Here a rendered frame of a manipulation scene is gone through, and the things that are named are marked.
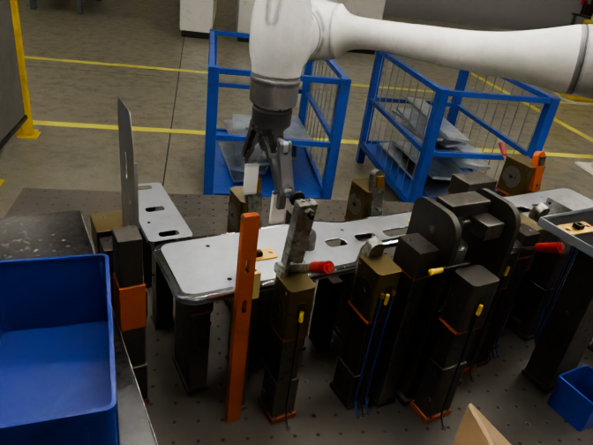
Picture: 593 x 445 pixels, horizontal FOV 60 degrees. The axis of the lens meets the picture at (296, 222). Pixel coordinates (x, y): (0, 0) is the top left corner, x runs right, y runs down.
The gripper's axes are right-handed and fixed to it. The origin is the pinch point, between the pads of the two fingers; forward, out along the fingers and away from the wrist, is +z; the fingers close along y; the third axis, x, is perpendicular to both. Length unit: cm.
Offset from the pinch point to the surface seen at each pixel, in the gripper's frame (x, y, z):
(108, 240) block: 30.1, 2.3, 5.4
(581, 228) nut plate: -57, -33, -3
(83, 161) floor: -2, 292, 113
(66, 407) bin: 42, -30, 10
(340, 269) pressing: -15.1, -10.1, 13.3
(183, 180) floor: -62, 244, 113
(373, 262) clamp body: -16.4, -18.5, 6.4
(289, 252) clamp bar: 1.5, -15.6, 2.6
